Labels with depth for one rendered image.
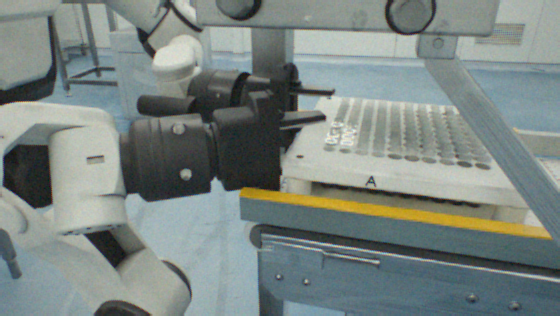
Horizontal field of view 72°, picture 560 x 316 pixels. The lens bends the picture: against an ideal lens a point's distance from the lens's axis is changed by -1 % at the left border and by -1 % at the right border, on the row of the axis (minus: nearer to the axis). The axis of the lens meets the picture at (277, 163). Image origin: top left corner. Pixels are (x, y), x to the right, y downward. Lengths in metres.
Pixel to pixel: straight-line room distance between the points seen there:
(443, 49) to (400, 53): 5.37
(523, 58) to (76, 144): 5.91
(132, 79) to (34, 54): 2.59
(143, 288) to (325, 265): 0.42
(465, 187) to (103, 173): 0.34
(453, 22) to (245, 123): 0.21
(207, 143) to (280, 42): 0.29
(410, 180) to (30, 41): 0.58
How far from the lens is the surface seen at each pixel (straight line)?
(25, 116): 0.41
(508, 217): 0.43
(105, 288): 0.78
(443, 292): 0.46
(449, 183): 0.40
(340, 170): 0.40
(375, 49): 5.67
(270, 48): 0.65
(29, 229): 0.75
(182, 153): 0.39
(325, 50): 5.68
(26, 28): 0.71
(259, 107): 0.41
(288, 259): 0.45
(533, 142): 0.68
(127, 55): 3.26
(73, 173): 0.41
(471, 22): 0.31
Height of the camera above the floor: 1.19
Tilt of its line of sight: 27 degrees down
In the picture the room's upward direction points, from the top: straight up
